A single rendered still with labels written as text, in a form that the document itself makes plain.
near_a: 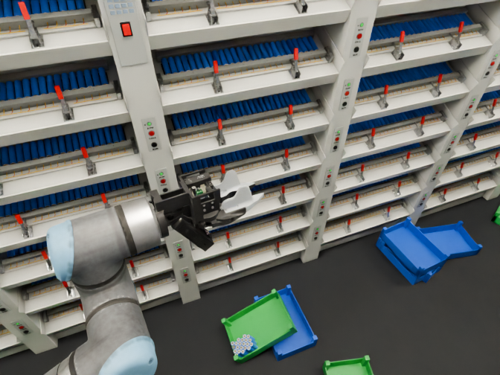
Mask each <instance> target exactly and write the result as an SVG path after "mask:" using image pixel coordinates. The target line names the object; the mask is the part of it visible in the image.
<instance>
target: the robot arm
mask: <svg viewBox="0 0 500 375"><path fill-rule="evenodd" d="M196 173H199V175H197V176H193V177H190V178H187V177H186V176H190V175H193V174H196ZM179 185H180V188H178V189H175V190H172V191H169V192H166V193H162V194H159V193H158V191H157V189H155V190H151V191H149V193H150V199H151V200H150V201H149V202H148V201H147V199H146V198H145V197H142V198H140V199H135V200H132V201H130V202H126V203H123V204H120V205H116V206H113V207H111V208H107V209H104V210H101V211H97V212H94V213H92V214H88V215H85V216H82V217H78V218H76V219H71V220H69V219H67V220H66V221H65V222H62V223H60V224H58V225H54V226H52V227H50V228H49V229H48V231H47V234H46V241H47V246H48V253H49V256H50V259H51V264H52V266H53V269H54V273H55V275H56V277H57V279H58V280H59V281H69V280H72V282H73V284H74V286H75V288H76V290H77V291H78V293H79V295H80V298H81V301H82V305H83V313H84V317H85V321H86V332H87V336H88V341H87V342H85V343H84V344H82V345H81V346H79V347H78V348H77V349H76V350H75V351H73V352H72V353H71V354H70V355H69V357H67V358H66V359H64V360H63V361H62V362H61V363H59V364H58V365H56V366H55V367H54V368H52V369H51V370H50V371H49V372H47V373H46V374H44V375H154V373H155V372H156V368H157V364H158V361H157V357H156V352H155V345H154V342H153V340H152V339H151V338H150V334H149V331H148V329H147V325H146V322H145V320H144V316H143V313H142V311H141V305H140V303H139V300H138V296H137V292H136V288H135V284H134V282H133V280H132V278H131V276H130V273H129V270H128V268H127V265H126V261H125V260H124V258H127V257H130V256H133V255H135V254H137V253H141V252H143V251H146V250H148V249H152V248H154V247H156V246H160V245H161V238H165V237H168V236H169V230H168V226H170V225H171V227H172V228H173V229H174V230H176V231H177V232H179V233H180V234H181V235H182V236H184V237H186V238H187V239H188V240H189V241H191V242H192V243H194V244H195V245H196V246H197V247H199V248H200V249H202V250H203V251H207V250H208V249H209V248H210V247H212V245H213V244H214V242H213V240H212V236H211V234H210V232H209V231H208V230H207V229H206V228H207V227H211V226H212V228H215V227H217V226H220V225H227V224H230V223H232V222H234V221H236V220H237V219H239V218H240V217H242V216H243V215H245V214H246V212H247V211H249V210H251V209H252V208H253V207H254V206H255V205H256V204H257V203H258V202H259V201H260V200H261V199H262V198H263V195H264V193H263V192H262V193H257V194H255V195H253V196H252V194H251V191H250V190H251V189H252V188H253V187H254V186H255V183H254V182H243V183H240V181H239V179H238V177H237V174H236V172H235V171H234V170H229V171H228V172H227V173H226V175H225V178H224V179H223V181H222V182H221V183H219V184H218V185H215V186H214V185H213V183H212V182H211V176H210V175H209V173H206V172H205V168H204V169H201V170H197V171H194V172H192V173H187V174H184V175H181V176H179ZM220 203H222V208H223V209H222V210H221V209H220V208H219V204H220Z"/></svg>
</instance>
